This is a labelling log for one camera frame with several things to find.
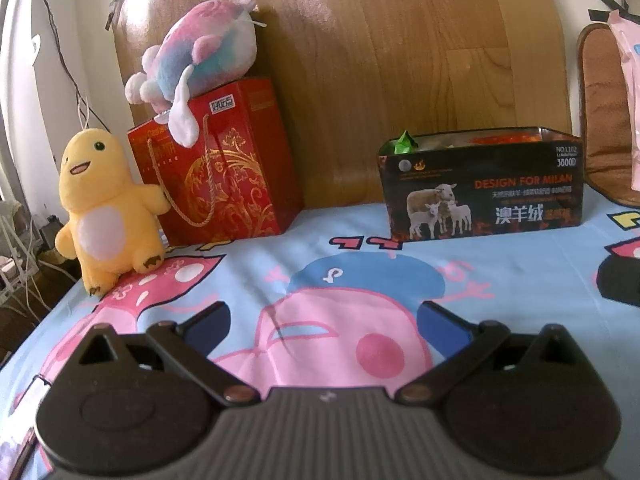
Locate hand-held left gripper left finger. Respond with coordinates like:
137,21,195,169
75,301,262,407

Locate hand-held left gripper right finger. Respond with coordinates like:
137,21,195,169
397,301,576,407

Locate black sheep print box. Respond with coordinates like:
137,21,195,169
377,126,585,244

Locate cartoon printed bed sheet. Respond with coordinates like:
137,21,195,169
0,185,640,480

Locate yellow plush toy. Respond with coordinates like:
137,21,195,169
54,128,169,297

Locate red gift bag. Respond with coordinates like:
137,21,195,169
126,77,305,247

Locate green snack packet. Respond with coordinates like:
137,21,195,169
392,130,422,155

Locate orange snack packets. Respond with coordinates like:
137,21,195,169
469,132,544,145

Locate brown cushion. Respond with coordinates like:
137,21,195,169
576,22,640,207

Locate wooden headboard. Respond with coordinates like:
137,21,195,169
112,0,574,212

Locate pink and blue plush toy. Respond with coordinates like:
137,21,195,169
124,0,267,149

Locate pink snack bag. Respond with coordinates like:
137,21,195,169
606,7,640,189

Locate white cable bundle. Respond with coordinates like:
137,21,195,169
0,199,76,321

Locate black cable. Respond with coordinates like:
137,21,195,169
34,0,103,133

